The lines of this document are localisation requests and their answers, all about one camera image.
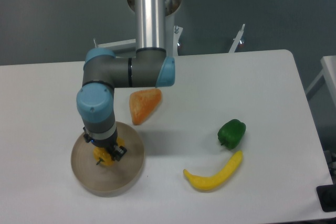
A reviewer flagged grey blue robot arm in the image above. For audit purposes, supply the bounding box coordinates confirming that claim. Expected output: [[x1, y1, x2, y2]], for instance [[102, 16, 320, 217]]
[[76, 0, 175, 161]]

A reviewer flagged green toy bell pepper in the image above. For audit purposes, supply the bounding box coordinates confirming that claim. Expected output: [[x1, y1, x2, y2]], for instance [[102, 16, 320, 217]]
[[217, 119, 246, 150]]

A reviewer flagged black device at edge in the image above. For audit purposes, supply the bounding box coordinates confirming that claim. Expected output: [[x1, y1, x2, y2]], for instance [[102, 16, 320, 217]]
[[316, 184, 335, 212]]

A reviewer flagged yellow toy banana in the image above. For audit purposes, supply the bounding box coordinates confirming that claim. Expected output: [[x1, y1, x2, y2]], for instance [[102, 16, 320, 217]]
[[183, 151, 244, 191]]

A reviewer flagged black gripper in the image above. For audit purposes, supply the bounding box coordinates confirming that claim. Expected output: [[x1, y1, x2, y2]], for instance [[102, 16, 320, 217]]
[[83, 126, 127, 161]]

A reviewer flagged white side table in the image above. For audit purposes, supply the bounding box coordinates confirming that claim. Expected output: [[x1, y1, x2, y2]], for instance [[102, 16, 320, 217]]
[[305, 56, 335, 102]]

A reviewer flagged yellow toy bell pepper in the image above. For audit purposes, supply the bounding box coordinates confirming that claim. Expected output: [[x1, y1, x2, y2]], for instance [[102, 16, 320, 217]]
[[93, 137, 127, 166]]

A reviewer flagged orange toy bread triangle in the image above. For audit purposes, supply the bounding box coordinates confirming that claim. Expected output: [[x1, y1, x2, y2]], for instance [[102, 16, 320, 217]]
[[129, 88, 162, 125]]

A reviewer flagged beige round plate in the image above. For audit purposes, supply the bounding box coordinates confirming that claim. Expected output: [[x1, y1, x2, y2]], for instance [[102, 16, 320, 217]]
[[71, 122, 145, 197]]

